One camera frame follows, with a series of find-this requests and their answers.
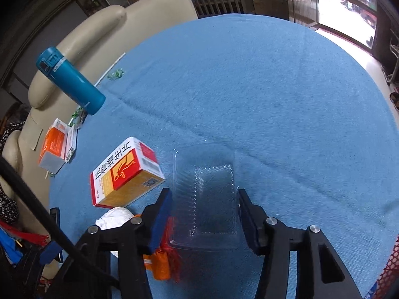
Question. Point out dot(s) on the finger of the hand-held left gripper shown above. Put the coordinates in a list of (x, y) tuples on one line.
[(55, 221), (51, 250)]

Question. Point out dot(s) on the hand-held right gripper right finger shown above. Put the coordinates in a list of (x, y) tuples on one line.
[(247, 224)]

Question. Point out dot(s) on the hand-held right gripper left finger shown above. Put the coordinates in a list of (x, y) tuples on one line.
[(160, 221)]

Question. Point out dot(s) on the clear plastic container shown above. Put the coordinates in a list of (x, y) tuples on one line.
[(215, 193)]

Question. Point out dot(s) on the red plastic mesh basket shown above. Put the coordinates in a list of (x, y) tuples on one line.
[(391, 271)]

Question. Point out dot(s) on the red mesh net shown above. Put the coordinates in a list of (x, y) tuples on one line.
[(174, 255)]

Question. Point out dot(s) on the orange snack packet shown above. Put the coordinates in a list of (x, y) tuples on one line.
[(160, 264)]

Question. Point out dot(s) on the crumpled white tissue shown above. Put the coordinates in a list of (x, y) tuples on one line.
[(117, 216)]

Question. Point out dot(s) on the black white patterned cloth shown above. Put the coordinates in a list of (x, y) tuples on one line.
[(7, 205)]

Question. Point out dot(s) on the red yellow medicine box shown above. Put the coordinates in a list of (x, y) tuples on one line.
[(124, 187)]

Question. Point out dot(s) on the orange white medicine box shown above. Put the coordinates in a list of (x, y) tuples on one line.
[(53, 146)]

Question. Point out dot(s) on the green candy wrapper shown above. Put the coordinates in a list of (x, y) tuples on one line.
[(116, 74), (78, 115)]

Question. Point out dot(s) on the teal thermos bottle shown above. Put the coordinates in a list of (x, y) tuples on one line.
[(71, 81)]

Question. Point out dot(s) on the blue table cloth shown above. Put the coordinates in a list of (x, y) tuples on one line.
[(265, 84)]

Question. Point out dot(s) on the white straw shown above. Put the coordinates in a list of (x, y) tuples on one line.
[(109, 70)]

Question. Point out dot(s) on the cream leather sofa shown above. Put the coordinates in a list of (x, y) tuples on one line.
[(93, 37)]

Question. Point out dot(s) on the pair of shoes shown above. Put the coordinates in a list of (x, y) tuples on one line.
[(395, 99)]

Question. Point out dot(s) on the small cardboard box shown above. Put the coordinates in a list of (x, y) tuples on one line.
[(269, 7)]

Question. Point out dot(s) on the metal rack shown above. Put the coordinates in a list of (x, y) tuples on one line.
[(392, 56)]

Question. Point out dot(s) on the glass door with wooden frame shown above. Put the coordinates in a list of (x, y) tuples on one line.
[(300, 0)]

